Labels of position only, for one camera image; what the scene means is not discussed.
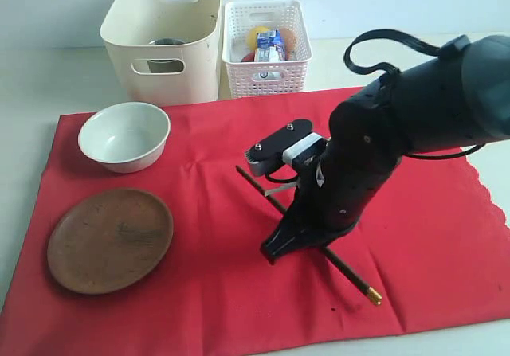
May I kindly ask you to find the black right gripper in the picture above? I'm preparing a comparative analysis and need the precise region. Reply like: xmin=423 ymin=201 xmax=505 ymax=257
xmin=261 ymin=136 xmax=402 ymax=264

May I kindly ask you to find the wooden chopstick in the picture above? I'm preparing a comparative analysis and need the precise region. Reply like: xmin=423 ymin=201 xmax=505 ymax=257
xmin=235 ymin=165 xmax=383 ymax=306

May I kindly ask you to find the red tablecloth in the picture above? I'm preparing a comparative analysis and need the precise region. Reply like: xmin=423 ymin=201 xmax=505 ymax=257
xmin=1 ymin=88 xmax=509 ymax=355

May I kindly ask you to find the red sausage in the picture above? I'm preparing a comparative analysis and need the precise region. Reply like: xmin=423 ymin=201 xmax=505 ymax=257
xmin=241 ymin=51 xmax=255 ymax=62

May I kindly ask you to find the round wooden plate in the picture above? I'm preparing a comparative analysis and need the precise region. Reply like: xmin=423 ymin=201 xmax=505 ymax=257
xmin=46 ymin=188 xmax=174 ymax=295

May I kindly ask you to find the blue white milk carton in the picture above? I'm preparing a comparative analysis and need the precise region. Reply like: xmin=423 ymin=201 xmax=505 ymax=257
xmin=254 ymin=29 xmax=287 ymax=63

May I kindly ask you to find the white ceramic bowl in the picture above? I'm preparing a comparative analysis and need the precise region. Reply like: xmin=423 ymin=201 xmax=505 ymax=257
xmin=77 ymin=102 xmax=171 ymax=174

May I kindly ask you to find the brown egg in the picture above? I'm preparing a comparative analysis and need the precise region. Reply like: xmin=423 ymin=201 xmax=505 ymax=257
xmin=279 ymin=27 xmax=297 ymax=55

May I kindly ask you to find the stainless steel cup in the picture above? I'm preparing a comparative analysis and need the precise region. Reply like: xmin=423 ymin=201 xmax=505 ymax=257
xmin=147 ymin=38 xmax=185 ymax=74

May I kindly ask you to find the white perforated plastic basket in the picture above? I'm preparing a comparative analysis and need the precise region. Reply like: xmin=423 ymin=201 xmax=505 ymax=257
xmin=222 ymin=0 xmax=312 ymax=98

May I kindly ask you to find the large cream plastic bin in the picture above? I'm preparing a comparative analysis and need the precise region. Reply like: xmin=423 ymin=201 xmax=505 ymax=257
xmin=100 ymin=0 xmax=222 ymax=106

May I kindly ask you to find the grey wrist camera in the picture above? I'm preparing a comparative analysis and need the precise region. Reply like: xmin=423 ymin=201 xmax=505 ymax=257
xmin=245 ymin=119 xmax=328 ymax=177

